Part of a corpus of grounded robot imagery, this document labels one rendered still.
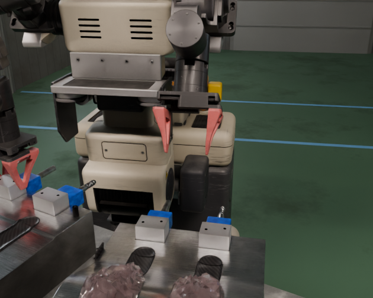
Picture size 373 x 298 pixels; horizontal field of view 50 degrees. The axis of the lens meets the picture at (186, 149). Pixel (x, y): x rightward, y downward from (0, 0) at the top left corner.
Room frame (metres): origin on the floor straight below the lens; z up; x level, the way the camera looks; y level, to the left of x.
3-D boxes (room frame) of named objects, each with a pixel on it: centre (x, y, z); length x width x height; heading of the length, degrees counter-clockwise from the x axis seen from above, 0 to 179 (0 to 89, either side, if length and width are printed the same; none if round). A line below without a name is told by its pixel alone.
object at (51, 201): (0.66, 0.21, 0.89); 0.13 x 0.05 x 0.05; 151
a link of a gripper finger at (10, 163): (0.67, 0.32, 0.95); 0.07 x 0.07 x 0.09; 62
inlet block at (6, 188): (0.71, 0.31, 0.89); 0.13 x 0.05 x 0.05; 151
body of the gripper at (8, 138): (0.67, 0.33, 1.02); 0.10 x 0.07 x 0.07; 62
